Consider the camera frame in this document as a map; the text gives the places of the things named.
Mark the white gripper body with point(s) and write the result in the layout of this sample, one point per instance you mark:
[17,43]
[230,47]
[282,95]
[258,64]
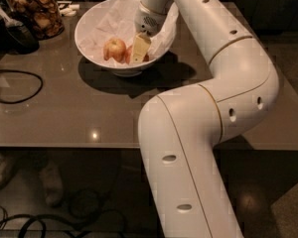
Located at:
[148,22]

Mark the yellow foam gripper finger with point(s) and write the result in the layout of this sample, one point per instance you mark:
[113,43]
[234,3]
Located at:
[140,47]

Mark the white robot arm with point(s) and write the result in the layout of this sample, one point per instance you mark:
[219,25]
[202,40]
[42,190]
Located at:
[178,128]

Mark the yellow red apple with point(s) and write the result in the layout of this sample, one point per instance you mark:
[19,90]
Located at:
[115,49]

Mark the white ceramic bowl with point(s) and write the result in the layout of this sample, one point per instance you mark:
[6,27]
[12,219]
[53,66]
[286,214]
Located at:
[89,27]

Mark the white paper liner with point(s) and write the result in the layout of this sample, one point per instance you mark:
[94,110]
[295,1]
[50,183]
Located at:
[112,20]

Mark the small white items on table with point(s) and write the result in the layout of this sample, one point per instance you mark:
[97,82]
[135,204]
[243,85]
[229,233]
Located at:
[68,10]

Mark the glass jar of chips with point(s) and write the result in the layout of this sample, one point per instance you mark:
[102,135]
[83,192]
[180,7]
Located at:
[42,17]

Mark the right white shoe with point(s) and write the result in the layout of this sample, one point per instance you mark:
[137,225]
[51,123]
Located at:
[52,184]

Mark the white shoe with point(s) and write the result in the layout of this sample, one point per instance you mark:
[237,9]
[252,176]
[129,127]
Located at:
[52,184]
[7,164]

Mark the left white shoe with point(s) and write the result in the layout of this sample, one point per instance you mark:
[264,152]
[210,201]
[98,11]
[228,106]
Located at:
[7,164]

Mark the black scoop with handle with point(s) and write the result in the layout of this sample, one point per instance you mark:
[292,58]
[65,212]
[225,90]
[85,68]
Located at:
[20,38]

